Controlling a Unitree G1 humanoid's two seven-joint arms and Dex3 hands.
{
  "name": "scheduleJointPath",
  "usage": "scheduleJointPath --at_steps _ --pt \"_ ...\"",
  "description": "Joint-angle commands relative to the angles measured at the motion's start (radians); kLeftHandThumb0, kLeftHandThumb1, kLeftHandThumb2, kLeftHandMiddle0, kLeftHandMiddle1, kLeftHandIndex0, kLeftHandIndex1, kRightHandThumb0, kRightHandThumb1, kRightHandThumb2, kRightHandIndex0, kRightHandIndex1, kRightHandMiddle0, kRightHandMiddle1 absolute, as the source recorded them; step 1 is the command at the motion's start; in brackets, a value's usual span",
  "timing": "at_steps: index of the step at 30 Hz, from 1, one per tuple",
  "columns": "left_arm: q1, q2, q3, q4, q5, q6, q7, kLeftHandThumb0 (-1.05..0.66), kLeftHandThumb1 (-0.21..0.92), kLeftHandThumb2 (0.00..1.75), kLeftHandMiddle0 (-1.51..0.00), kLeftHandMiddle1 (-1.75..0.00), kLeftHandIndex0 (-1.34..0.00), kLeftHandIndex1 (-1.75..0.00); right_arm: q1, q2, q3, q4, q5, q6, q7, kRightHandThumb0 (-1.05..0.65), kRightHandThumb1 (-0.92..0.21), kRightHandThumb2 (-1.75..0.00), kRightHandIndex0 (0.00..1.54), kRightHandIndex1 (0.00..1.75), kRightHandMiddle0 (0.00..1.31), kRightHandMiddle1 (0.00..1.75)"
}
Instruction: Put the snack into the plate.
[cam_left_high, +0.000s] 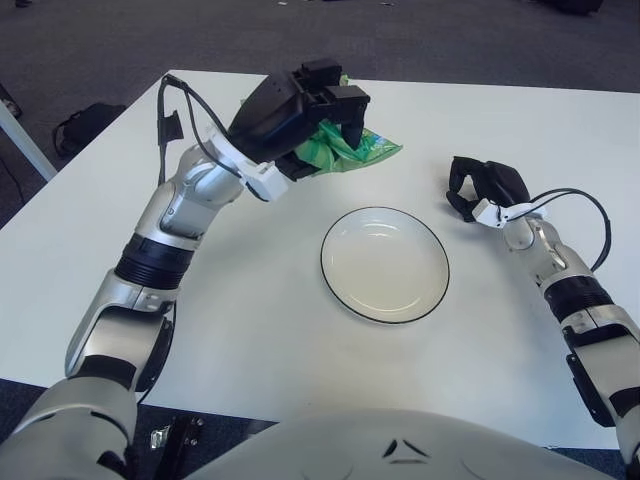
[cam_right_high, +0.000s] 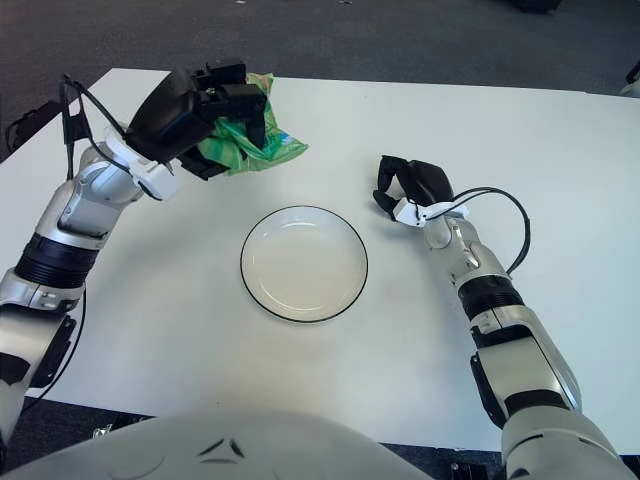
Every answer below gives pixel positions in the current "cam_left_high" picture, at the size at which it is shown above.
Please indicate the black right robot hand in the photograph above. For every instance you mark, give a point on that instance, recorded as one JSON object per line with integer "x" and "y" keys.
{"x": 505, "y": 182}

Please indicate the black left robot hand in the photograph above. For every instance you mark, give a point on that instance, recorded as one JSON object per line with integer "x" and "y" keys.
{"x": 270, "y": 115}

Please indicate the green potato chips bag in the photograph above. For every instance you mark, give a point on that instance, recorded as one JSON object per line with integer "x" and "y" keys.
{"x": 370, "y": 150}

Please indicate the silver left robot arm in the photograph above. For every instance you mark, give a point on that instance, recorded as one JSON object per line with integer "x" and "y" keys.
{"x": 190, "y": 200}

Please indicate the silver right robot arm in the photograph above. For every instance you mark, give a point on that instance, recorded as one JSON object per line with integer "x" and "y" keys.
{"x": 595, "y": 320}

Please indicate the white plate black rim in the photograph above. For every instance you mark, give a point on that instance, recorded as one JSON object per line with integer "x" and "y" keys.
{"x": 385, "y": 265}

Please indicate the black backpack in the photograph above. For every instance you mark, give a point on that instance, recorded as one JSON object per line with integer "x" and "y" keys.
{"x": 85, "y": 125}

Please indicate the white table leg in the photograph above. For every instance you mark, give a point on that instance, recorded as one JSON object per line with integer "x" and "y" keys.
{"x": 25, "y": 140}

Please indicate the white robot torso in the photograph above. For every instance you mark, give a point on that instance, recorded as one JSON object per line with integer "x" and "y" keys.
{"x": 325, "y": 450}

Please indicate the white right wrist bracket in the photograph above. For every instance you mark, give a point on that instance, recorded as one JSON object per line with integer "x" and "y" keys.
{"x": 487, "y": 212}

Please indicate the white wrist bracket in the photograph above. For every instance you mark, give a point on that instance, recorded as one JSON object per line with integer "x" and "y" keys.
{"x": 267, "y": 182}
{"x": 487, "y": 212}

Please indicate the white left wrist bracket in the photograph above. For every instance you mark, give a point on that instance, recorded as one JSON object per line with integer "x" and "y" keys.
{"x": 267, "y": 182}

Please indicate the black metal frame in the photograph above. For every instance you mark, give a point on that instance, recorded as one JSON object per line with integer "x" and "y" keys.
{"x": 184, "y": 442}

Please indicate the small shiny metal bracket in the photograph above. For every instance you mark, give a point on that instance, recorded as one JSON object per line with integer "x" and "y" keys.
{"x": 160, "y": 436}

